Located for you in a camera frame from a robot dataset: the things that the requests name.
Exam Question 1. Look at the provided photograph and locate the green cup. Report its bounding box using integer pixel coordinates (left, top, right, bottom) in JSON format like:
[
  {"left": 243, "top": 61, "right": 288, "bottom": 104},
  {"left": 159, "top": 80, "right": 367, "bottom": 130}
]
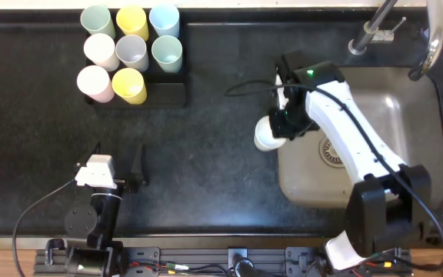
[
  {"left": 151, "top": 35, "right": 184, "bottom": 74},
  {"left": 80, "top": 5, "right": 117, "bottom": 40}
]

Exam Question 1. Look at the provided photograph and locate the mounting rail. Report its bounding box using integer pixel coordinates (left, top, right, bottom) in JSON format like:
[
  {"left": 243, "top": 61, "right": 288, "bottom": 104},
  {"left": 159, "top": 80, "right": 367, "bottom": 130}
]
[{"left": 35, "top": 245, "right": 414, "bottom": 277}]

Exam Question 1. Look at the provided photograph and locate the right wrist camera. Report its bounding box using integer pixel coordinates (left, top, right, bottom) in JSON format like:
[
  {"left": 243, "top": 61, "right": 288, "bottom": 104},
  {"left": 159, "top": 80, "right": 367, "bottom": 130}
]
[{"left": 275, "top": 74, "right": 290, "bottom": 112}]

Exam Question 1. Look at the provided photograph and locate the white cup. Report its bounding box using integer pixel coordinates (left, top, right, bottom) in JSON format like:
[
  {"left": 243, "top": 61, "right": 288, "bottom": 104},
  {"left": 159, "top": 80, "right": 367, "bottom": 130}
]
[
  {"left": 82, "top": 33, "right": 121, "bottom": 73},
  {"left": 253, "top": 115, "right": 287, "bottom": 152}
]

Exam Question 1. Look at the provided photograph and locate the yellow cup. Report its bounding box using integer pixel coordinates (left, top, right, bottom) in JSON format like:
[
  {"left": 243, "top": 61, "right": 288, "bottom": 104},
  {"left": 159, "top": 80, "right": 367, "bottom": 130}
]
[
  {"left": 111, "top": 68, "right": 148, "bottom": 105},
  {"left": 115, "top": 5, "right": 150, "bottom": 42}
]

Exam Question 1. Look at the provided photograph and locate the steel sink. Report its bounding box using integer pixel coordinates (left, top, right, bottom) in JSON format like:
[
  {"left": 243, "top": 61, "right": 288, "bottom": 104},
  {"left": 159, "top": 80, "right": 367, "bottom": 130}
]
[{"left": 276, "top": 66, "right": 443, "bottom": 211}]

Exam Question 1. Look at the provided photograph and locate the grey cup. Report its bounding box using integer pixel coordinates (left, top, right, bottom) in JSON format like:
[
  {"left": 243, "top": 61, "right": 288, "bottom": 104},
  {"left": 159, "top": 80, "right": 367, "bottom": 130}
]
[{"left": 115, "top": 35, "right": 150, "bottom": 73}]

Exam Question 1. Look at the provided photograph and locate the steel tap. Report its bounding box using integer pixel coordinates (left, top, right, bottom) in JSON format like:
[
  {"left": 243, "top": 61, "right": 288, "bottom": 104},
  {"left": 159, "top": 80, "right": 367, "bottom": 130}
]
[{"left": 347, "top": 0, "right": 443, "bottom": 82}]

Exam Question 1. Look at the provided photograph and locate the blue cup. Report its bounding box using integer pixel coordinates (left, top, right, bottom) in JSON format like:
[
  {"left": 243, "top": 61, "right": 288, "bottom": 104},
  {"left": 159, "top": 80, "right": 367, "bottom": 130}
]
[{"left": 148, "top": 4, "right": 182, "bottom": 38}]

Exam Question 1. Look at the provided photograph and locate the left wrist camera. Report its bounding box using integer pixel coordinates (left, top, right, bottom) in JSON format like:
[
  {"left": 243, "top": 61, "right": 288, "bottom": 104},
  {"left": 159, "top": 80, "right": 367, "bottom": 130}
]
[{"left": 74, "top": 154, "right": 118, "bottom": 189}]

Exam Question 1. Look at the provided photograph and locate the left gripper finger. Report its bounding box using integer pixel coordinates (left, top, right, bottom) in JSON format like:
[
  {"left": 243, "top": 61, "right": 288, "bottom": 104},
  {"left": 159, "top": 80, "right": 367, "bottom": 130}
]
[
  {"left": 85, "top": 141, "right": 102, "bottom": 157},
  {"left": 130, "top": 144, "right": 150, "bottom": 188}
]

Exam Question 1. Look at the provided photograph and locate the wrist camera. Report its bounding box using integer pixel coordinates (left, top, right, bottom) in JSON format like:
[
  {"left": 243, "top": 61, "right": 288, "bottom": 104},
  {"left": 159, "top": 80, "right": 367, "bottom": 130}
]
[
  {"left": 275, "top": 74, "right": 290, "bottom": 112},
  {"left": 74, "top": 154, "right": 118, "bottom": 189}
]

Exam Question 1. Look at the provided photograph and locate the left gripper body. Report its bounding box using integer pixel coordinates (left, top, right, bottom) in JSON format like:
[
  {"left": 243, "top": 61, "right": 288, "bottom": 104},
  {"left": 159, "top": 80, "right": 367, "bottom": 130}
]
[{"left": 112, "top": 177, "right": 136, "bottom": 194}]

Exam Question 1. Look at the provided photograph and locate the black tray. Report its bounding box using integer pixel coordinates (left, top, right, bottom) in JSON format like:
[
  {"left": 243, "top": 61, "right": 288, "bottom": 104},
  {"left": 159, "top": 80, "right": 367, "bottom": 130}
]
[{"left": 84, "top": 11, "right": 190, "bottom": 109}]

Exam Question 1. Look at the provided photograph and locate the black cable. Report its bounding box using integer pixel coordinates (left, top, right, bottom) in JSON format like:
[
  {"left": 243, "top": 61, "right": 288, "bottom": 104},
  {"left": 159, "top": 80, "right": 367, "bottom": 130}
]
[
  {"left": 224, "top": 79, "right": 443, "bottom": 272},
  {"left": 12, "top": 177, "right": 78, "bottom": 277}
]

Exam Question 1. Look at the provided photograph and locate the pink cup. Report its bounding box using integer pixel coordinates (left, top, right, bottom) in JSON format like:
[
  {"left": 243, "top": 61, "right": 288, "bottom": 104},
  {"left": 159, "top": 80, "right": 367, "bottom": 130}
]
[{"left": 75, "top": 65, "right": 116, "bottom": 104}]

